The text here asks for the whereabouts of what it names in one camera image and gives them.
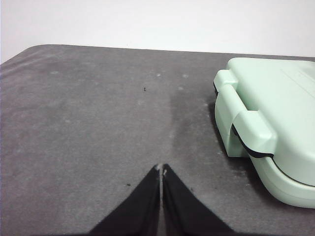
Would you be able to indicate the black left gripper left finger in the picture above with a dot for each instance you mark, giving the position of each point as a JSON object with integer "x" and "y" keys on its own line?
{"x": 137, "y": 211}

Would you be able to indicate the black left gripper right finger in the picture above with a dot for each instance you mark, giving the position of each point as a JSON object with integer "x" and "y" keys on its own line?
{"x": 187, "y": 211}

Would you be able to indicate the mint green hinged griddle cover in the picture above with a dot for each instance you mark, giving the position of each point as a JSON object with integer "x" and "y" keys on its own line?
{"x": 283, "y": 98}

